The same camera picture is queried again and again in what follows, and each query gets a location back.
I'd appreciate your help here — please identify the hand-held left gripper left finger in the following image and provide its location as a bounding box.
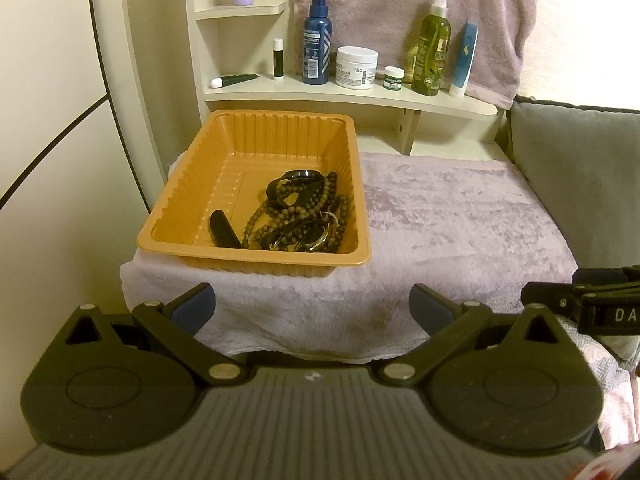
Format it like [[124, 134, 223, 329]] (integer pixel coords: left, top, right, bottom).
[[47, 282, 243, 389]]

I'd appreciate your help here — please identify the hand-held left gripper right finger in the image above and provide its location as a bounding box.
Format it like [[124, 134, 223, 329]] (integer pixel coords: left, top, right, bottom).
[[382, 283, 581, 389]]

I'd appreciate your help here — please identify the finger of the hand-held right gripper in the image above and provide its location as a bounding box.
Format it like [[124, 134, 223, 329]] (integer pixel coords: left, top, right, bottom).
[[520, 282, 583, 312]]

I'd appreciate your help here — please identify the black oblong case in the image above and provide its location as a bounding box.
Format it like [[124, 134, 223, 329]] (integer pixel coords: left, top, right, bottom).
[[209, 210, 242, 250]]

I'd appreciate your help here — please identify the orange plastic tray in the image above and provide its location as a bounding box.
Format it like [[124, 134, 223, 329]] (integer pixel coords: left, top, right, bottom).
[[136, 109, 372, 279]]

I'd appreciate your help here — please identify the silver bangle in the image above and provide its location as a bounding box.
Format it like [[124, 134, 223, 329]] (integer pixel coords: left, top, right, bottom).
[[267, 219, 346, 254]]

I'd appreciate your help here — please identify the dark bead necklace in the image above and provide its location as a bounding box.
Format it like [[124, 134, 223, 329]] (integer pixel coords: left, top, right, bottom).
[[242, 172, 351, 254]]

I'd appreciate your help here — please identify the pale pink table towel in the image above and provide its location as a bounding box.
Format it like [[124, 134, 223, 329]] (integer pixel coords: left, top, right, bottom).
[[119, 152, 583, 364]]

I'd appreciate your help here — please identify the pale patterned cloth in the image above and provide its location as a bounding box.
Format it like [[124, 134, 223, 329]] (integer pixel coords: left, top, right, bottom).
[[555, 310, 640, 453]]

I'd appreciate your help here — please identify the grey cushion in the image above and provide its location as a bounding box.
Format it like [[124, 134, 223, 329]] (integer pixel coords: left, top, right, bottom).
[[505, 95, 640, 271]]

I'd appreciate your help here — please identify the cream wooden shelf unit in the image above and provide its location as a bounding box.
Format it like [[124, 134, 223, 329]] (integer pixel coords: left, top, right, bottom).
[[85, 0, 516, 211]]

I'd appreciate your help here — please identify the black tube with white cap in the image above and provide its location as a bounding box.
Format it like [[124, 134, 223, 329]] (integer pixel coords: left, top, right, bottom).
[[210, 73, 261, 89]]

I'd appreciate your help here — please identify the white cream jar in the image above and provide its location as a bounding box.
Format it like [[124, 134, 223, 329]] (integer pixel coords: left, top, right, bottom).
[[335, 46, 379, 91]]

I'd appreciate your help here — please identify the blue and white tube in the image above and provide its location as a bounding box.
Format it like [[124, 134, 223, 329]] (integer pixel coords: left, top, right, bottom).
[[448, 20, 479, 99]]

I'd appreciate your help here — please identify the green spray bottle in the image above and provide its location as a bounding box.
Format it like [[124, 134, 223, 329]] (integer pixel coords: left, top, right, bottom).
[[411, 0, 451, 97]]

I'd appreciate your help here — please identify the blue spray bottle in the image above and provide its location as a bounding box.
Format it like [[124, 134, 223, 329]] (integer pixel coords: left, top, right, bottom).
[[301, 0, 333, 86]]

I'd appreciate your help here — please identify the hanging pink towel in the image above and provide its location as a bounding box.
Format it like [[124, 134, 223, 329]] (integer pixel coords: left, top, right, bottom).
[[292, 0, 543, 109]]

